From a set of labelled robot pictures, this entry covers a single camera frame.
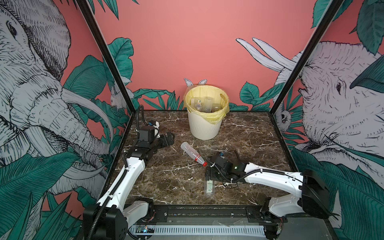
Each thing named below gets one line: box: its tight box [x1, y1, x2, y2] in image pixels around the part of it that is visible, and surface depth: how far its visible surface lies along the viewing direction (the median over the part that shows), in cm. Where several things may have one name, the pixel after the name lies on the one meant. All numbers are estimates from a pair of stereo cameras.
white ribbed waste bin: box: [187, 108, 223, 141], surface depth 105 cm
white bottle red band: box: [180, 141, 208, 167], surface depth 95 cm
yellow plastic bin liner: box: [183, 84, 230, 124], surface depth 95 cm
